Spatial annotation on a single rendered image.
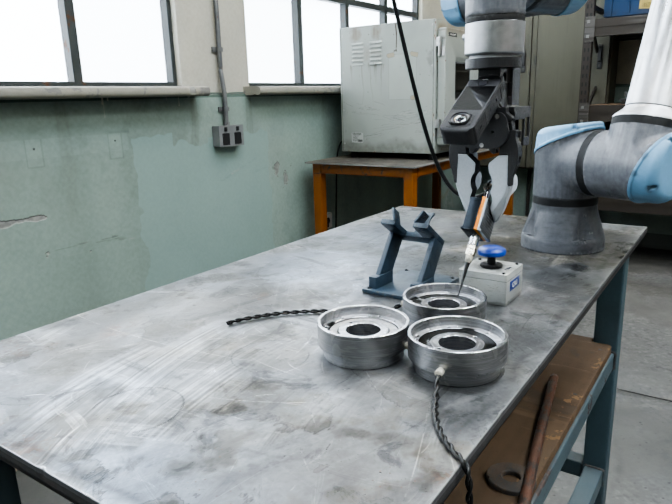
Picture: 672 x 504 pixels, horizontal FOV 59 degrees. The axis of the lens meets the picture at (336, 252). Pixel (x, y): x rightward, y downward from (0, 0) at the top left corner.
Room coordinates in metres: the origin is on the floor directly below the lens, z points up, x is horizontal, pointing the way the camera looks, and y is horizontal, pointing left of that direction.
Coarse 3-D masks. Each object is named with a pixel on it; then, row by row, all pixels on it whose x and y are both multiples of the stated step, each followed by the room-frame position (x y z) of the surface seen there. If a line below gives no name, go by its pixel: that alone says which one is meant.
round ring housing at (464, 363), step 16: (432, 320) 0.64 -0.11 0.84; (448, 320) 0.64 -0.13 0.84; (464, 320) 0.64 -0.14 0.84; (480, 320) 0.63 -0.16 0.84; (416, 336) 0.62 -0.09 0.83; (448, 336) 0.61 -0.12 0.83; (464, 336) 0.61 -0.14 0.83; (496, 336) 0.61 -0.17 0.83; (416, 352) 0.57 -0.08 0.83; (432, 352) 0.55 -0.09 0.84; (448, 352) 0.55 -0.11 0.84; (464, 352) 0.54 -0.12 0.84; (480, 352) 0.54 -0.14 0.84; (496, 352) 0.55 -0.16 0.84; (416, 368) 0.58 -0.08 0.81; (432, 368) 0.55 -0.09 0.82; (448, 368) 0.55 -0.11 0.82; (464, 368) 0.54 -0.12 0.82; (480, 368) 0.54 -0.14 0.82; (496, 368) 0.55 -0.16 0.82; (448, 384) 0.55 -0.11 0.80; (464, 384) 0.55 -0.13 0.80; (480, 384) 0.55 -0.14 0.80
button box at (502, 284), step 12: (480, 264) 0.83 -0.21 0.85; (504, 264) 0.84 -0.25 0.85; (516, 264) 0.83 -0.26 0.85; (468, 276) 0.81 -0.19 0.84; (480, 276) 0.80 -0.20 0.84; (492, 276) 0.79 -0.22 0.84; (504, 276) 0.78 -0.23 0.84; (516, 276) 0.82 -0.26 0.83; (480, 288) 0.80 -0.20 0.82; (492, 288) 0.79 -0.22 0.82; (504, 288) 0.78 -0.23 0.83; (516, 288) 0.82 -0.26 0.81; (492, 300) 0.79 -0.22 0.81; (504, 300) 0.78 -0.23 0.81
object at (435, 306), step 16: (416, 288) 0.76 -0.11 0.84; (432, 288) 0.77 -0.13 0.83; (448, 288) 0.77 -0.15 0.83; (464, 288) 0.75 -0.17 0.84; (416, 304) 0.69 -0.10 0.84; (432, 304) 0.73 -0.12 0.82; (448, 304) 0.74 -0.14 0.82; (464, 304) 0.71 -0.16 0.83; (480, 304) 0.68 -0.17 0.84; (416, 320) 0.69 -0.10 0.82
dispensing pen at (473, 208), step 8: (488, 184) 0.81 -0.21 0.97; (488, 192) 0.81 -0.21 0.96; (472, 200) 0.79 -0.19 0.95; (480, 200) 0.79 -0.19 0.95; (472, 208) 0.79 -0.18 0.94; (472, 216) 0.78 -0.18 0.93; (464, 224) 0.78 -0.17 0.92; (472, 224) 0.77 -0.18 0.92; (464, 232) 0.79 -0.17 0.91; (472, 232) 0.78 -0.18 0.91; (472, 240) 0.77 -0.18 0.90; (480, 240) 0.79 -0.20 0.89; (472, 248) 0.77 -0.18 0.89; (472, 256) 0.77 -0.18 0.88; (464, 272) 0.76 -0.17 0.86
